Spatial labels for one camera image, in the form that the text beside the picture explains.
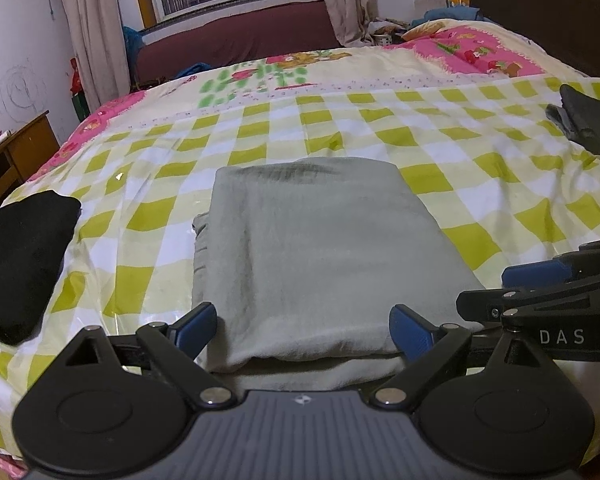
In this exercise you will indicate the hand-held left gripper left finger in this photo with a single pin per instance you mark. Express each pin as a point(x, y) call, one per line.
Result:
point(198, 327)

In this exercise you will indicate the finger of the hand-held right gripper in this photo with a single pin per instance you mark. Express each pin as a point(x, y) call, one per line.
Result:
point(535, 275)
point(540, 300)

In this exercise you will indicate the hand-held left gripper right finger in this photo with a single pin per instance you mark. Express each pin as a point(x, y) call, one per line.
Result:
point(410, 332)

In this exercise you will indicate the grey pants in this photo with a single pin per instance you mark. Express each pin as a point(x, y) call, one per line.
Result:
point(320, 240)

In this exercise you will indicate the black folded pants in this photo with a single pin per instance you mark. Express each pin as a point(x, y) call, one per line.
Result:
point(25, 260)

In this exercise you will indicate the green checkered bed sheet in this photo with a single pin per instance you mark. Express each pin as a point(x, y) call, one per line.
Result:
point(430, 185)

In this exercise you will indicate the black grey garment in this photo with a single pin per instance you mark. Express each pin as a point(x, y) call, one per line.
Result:
point(590, 120)

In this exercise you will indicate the wooden desk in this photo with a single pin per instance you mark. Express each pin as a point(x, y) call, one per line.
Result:
point(25, 150)

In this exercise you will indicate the green bag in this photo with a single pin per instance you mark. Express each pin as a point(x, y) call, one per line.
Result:
point(79, 106)

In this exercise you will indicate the blue cloth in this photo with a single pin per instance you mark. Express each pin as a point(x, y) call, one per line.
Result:
point(455, 12)
point(192, 71)

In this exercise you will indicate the pink yellow printed quilt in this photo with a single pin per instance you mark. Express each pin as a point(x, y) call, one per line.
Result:
point(370, 65)

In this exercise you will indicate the printed pillow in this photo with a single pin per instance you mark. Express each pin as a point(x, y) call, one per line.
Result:
point(422, 30)

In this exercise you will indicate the dark brown headboard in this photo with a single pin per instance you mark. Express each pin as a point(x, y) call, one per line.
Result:
point(555, 5)

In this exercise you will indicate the red hanging ornament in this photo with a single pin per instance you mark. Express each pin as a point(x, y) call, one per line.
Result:
point(75, 76)

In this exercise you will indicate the small white container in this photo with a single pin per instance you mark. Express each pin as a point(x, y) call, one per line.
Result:
point(382, 39)

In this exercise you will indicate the maroon sofa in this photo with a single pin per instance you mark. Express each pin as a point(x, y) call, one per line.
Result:
point(240, 35)

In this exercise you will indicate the beige curtain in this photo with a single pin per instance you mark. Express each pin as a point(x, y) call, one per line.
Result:
point(347, 0)
point(92, 35)

